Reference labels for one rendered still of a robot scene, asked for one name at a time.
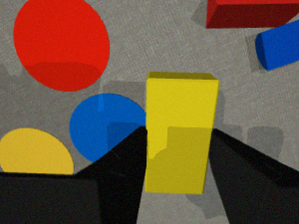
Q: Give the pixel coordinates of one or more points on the red circle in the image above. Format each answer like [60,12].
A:
[62,44]

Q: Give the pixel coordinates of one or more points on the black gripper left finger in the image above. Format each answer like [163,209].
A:
[111,195]

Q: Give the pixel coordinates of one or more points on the blue block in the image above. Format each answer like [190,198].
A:
[279,46]

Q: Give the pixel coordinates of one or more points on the yellow circle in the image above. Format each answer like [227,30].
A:
[32,150]

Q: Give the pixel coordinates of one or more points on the blue circle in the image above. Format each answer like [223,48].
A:
[102,121]

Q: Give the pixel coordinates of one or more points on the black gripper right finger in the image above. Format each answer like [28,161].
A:
[254,188]

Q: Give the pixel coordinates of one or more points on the yellow block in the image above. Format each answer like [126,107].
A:
[180,117]

